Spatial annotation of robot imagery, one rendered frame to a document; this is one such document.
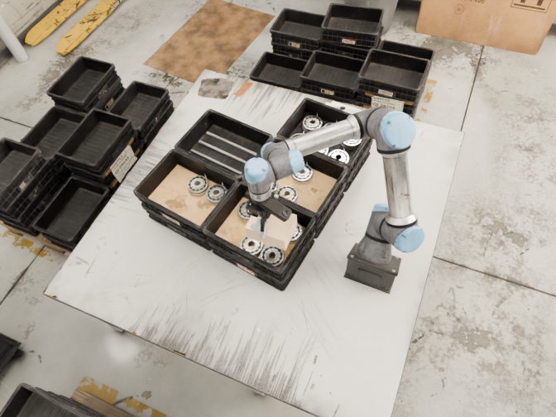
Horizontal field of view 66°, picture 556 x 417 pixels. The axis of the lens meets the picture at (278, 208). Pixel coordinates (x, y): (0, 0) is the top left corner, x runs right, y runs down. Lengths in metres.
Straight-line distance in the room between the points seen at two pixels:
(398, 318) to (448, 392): 0.81
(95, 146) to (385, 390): 2.19
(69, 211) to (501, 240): 2.75
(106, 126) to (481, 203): 2.54
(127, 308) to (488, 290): 2.03
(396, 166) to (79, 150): 2.08
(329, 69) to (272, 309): 1.95
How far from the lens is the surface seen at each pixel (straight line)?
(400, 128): 1.48
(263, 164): 1.34
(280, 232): 1.58
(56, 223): 3.02
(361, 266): 1.81
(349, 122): 1.58
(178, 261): 2.08
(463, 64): 4.08
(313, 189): 2.02
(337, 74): 3.24
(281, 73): 3.44
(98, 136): 3.02
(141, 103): 3.28
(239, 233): 1.93
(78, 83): 3.46
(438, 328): 2.71
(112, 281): 2.15
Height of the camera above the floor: 2.50
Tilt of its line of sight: 58 degrees down
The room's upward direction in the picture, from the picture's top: 7 degrees counter-clockwise
